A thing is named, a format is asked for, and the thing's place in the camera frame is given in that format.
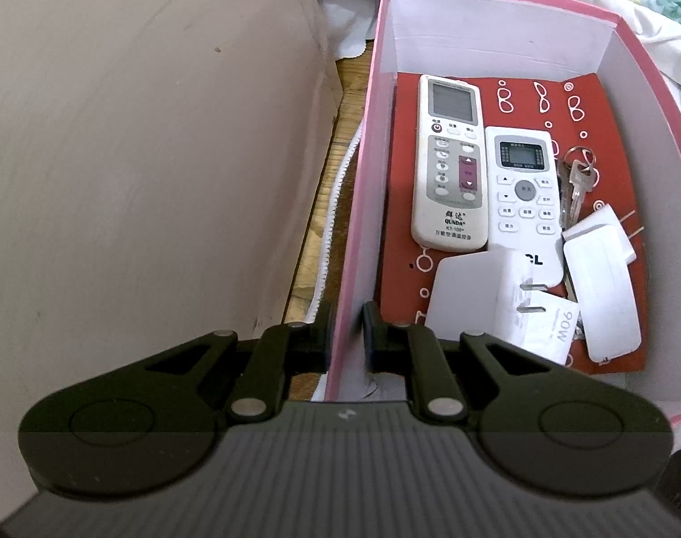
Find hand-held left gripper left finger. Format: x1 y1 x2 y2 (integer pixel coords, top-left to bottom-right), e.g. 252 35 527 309
144 301 337 425

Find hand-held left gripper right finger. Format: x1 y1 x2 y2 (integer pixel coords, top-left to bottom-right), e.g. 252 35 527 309
362 301 550 425

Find large white charger block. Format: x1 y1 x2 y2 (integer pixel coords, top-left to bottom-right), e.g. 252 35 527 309
427 249 582 365

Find pink cardboard box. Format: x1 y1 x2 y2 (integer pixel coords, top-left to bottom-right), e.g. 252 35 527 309
323 0 681 425

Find small white remote control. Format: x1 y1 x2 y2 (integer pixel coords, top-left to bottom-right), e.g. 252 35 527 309
485 128 566 286

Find white power adapter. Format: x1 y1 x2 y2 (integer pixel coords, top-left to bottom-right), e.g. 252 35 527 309
562 224 642 363

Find small white plug adapter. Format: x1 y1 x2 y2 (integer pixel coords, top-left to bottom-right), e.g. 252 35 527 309
561 203 645 265

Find silver keys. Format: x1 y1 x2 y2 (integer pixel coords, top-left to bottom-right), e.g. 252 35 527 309
561 146 600 226

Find large white remote control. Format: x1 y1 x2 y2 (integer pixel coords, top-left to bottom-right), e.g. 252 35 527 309
410 74 487 252

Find white scalloped cloth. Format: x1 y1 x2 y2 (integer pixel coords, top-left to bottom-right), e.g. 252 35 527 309
307 0 387 60

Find white braided cable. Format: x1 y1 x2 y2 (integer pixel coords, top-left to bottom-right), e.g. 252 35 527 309
306 123 367 321

